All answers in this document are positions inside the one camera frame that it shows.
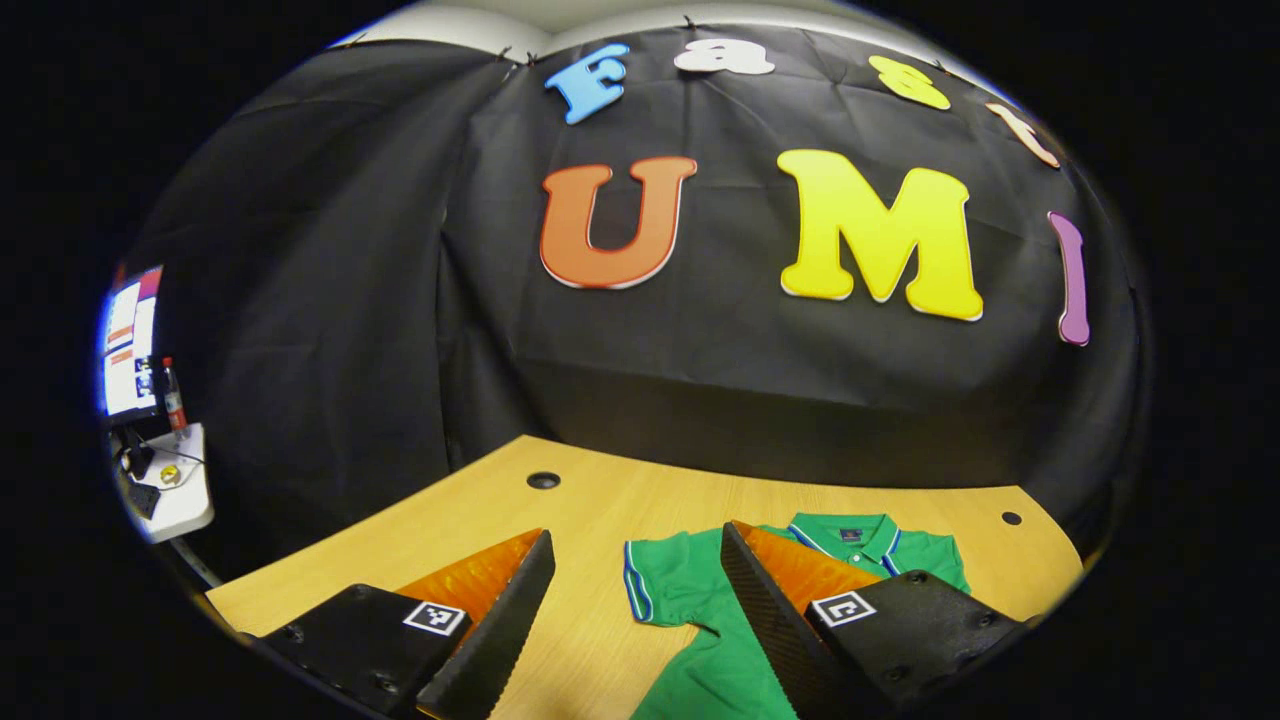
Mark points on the green T-shirt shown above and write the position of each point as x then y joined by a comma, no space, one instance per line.
690,590

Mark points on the red bottle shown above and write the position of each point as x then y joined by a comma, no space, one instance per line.
174,405

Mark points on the white side table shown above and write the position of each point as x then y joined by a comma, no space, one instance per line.
190,500

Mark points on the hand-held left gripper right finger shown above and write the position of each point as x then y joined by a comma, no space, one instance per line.
775,630

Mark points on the yellow tape roll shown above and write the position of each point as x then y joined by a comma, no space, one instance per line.
171,475

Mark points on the black backdrop cloth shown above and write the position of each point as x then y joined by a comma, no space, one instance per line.
700,380

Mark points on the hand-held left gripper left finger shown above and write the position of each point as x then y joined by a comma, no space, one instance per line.
505,630

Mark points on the computer monitor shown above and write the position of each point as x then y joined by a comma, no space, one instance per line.
130,350

